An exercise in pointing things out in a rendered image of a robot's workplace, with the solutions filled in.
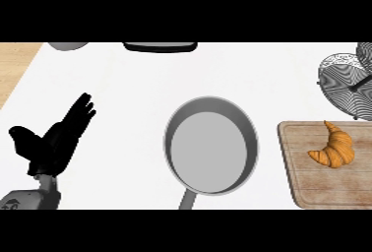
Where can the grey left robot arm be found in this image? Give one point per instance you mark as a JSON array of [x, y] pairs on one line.
[[34, 197]]

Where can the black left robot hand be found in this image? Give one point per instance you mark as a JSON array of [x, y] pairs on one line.
[[56, 144]]

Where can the grey frying pan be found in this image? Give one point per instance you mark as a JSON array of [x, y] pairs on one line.
[[208, 151]]

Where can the golden brown croissant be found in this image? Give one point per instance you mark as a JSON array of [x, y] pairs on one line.
[[335, 148]]

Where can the grey bowl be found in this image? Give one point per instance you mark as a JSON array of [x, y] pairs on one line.
[[68, 46]]

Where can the black flat appliance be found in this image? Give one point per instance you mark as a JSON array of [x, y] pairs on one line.
[[159, 47]]

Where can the wooden cutting board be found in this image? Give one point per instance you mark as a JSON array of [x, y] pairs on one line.
[[333, 183]]

